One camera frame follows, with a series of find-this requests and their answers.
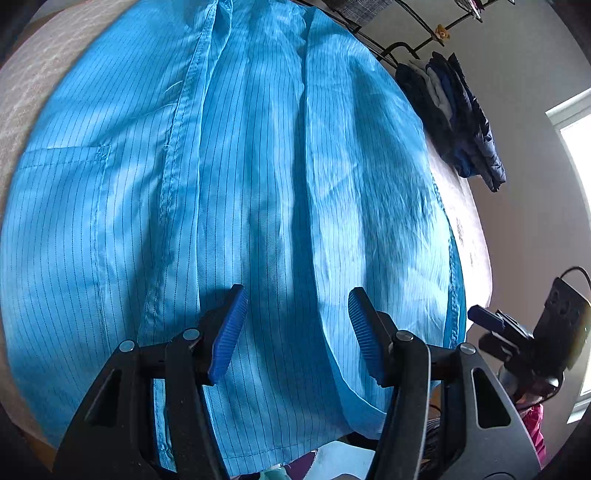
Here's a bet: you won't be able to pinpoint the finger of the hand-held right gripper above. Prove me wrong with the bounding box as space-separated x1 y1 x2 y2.
478 334 511 361
467 305 515 334

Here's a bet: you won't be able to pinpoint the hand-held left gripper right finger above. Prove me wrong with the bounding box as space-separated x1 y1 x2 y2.
347 287 543 480

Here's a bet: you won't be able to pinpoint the light blue pinstriped work jacket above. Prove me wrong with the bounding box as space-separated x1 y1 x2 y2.
0 0 467 476

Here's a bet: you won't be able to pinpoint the black metal clothes rack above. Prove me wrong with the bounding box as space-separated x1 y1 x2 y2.
318 0 518 70

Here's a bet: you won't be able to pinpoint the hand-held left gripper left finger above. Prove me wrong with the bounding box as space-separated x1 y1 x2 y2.
53 284 250 480

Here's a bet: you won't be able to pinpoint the window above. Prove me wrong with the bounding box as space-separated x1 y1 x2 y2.
545 88 591 425

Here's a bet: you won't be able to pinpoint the grey plaid coat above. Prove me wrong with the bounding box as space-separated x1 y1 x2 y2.
323 0 393 17

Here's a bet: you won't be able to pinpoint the hanging dark jackets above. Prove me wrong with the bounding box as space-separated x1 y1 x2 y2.
394 58 481 178

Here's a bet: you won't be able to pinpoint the person's right forearm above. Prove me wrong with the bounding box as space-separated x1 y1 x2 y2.
517 401 548 467

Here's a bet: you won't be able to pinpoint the navy quilted puffer jacket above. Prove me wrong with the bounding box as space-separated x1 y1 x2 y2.
445 53 506 192

